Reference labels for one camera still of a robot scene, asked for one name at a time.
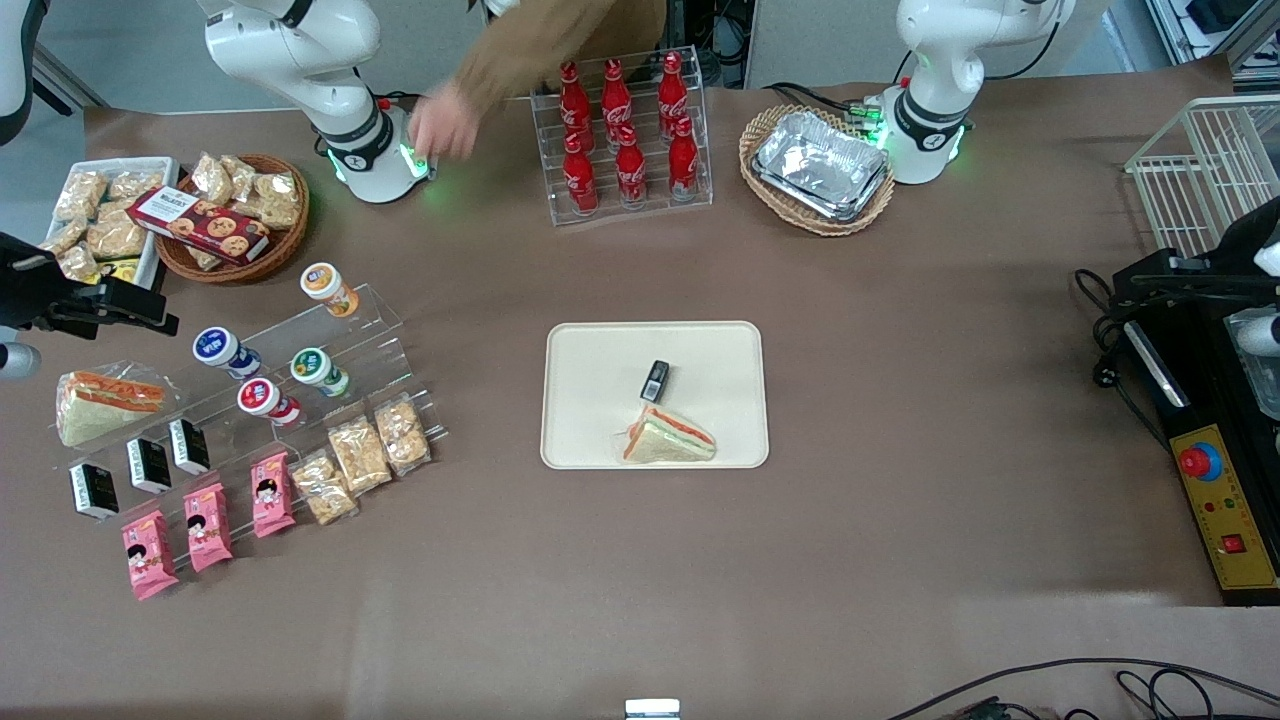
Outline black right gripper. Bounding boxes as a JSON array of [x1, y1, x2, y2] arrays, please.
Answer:
[[0, 232, 180, 342]]

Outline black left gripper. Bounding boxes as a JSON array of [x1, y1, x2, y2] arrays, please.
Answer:
[[1113, 195, 1280, 309]]

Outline green lid gum bottle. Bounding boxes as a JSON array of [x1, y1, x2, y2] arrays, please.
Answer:
[[290, 347, 351, 399]]

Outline brown sleeved forearm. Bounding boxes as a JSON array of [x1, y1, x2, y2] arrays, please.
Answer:
[[455, 0, 668, 116]]

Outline blue lid gum bottle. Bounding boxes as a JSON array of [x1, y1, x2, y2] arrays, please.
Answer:
[[193, 327, 263, 381]]

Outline red lid gum bottle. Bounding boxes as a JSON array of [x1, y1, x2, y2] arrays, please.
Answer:
[[237, 378, 301, 428]]

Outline orange lid gum bottle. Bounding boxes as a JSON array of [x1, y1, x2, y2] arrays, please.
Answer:
[[300, 262, 359, 319]]

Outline aluminium foil tray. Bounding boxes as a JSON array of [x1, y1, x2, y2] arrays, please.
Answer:
[[755, 110, 891, 213], [752, 165, 889, 223]]

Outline cream plastic tray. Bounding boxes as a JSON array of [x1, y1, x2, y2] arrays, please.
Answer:
[[540, 321, 770, 470]]

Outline person right hand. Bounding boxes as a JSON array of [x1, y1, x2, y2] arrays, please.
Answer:
[[408, 82, 482, 162]]

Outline wrapped triangle sandwich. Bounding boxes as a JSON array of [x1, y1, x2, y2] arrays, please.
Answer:
[[55, 365, 181, 448], [615, 404, 718, 465]]

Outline black control box yellow panel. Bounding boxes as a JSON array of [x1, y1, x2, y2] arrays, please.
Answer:
[[1115, 290, 1280, 608]]

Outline clear plastic box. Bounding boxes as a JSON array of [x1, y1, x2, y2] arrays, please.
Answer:
[[1225, 308, 1280, 421]]

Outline red cookie box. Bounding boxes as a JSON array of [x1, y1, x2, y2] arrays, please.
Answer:
[[127, 186, 271, 266]]

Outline white plastic bin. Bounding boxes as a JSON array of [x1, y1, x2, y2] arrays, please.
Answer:
[[45, 157, 181, 293]]

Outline brown wicker basket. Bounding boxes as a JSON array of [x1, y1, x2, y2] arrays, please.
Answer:
[[155, 153, 311, 286]]

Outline grey metal profile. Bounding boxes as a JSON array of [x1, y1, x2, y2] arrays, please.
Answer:
[[30, 45, 108, 113]]

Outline pink snack packet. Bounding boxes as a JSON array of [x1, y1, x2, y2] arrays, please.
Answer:
[[250, 452, 298, 539], [121, 510, 180, 601], [183, 482, 234, 573]]

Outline clear acrylic stepped riser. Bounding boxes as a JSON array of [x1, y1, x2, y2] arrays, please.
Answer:
[[50, 283, 448, 561]]

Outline light wicker basket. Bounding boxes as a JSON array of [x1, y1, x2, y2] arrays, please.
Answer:
[[739, 105, 896, 237]]

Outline red cola bottle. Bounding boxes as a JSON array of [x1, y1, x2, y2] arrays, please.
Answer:
[[601, 58, 633, 141], [668, 117, 699, 201], [657, 52, 689, 131], [562, 135, 599, 216], [614, 125, 647, 208], [559, 62, 591, 151]]

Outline clear acrylic bottle rack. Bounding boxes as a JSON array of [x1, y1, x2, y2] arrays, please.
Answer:
[[528, 45, 713, 228]]

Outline black control box cable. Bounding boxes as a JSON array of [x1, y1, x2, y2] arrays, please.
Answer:
[[1075, 268, 1169, 451]]

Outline white wire basket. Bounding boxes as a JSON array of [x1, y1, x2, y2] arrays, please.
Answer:
[[1125, 95, 1280, 261]]

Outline metal frame shelf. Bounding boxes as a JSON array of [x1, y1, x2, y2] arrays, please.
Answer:
[[1145, 0, 1280, 73]]

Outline long black cable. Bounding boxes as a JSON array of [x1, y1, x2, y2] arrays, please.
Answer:
[[885, 657, 1280, 720]]

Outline looped black cable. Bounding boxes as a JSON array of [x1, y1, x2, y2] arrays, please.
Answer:
[[1115, 668, 1236, 720]]

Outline black cable bundle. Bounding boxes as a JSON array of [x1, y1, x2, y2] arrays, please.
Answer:
[[765, 80, 891, 126]]

